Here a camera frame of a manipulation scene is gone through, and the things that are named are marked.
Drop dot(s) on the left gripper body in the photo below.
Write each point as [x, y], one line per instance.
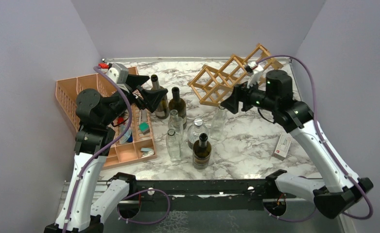
[139, 101]

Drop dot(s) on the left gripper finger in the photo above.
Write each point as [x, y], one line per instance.
[152, 98]
[136, 80]

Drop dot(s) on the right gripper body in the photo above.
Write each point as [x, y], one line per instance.
[253, 96]

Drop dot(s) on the clear square glass bottle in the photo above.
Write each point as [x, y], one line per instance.
[218, 123]

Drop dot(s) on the clear tall glass bottle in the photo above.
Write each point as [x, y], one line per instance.
[175, 122]

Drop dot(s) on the dark wine bottle front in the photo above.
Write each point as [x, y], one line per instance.
[201, 152]

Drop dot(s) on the dark wine bottle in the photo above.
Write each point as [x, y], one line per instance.
[179, 104]
[201, 152]

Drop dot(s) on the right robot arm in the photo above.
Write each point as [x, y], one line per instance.
[341, 187]

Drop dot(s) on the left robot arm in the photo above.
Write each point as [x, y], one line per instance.
[93, 104]

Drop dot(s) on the dark wine bottle middle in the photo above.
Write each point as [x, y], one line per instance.
[179, 104]

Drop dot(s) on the wooden wine rack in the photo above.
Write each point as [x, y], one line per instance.
[211, 85]

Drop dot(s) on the round clear bottle silver cap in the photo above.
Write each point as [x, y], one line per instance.
[198, 127]

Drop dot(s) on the teal eraser block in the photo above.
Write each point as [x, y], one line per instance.
[144, 128]

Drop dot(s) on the red black small item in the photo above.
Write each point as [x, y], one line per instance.
[120, 121]

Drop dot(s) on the small white cardboard box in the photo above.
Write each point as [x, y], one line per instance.
[282, 146]

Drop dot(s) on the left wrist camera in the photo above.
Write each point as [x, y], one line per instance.
[118, 73]

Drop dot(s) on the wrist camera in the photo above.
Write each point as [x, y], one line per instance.
[254, 71]
[118, 73]

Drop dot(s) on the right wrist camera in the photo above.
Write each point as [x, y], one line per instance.
[254, 71]

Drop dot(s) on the black mounting rail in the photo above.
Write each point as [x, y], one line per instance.
[199, 195]

